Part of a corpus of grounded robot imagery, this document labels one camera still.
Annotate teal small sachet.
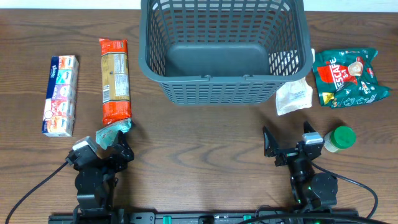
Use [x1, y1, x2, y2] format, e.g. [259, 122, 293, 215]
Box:
[96, 118, 132, 150]

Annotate green lid jar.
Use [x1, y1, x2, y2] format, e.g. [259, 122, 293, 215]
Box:
[324, 126, 356, 153]

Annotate green Nescafe bag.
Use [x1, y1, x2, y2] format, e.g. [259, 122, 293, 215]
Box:
[313, 48, 391, 108]

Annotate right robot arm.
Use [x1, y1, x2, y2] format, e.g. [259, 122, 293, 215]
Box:
[262, 121, 338, 212]

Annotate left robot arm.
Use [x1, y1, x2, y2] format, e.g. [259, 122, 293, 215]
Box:
[70, 131, 134, 216]

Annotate Kleenex tissue multipack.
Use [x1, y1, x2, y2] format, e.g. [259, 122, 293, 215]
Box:
[42, 55, 79, 137]

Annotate orange biscuit packet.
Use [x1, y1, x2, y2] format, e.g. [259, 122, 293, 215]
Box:
[99, 39, 131, 126]

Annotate grey plastic basket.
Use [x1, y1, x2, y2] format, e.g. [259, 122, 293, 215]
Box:
[139, 0, 313, 105]

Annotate right black cable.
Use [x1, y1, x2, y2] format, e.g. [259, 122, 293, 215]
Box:
[310, 161, 379, 220]

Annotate black cable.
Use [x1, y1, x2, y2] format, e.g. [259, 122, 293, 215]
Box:
[4, 161, 70, 224]
[310, 161, 379, 220]

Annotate left black cable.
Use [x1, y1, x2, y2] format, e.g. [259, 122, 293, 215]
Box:
[4, 161, 70, 224]

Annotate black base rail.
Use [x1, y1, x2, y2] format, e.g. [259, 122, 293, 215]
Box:
[48, 211, 360, 224]

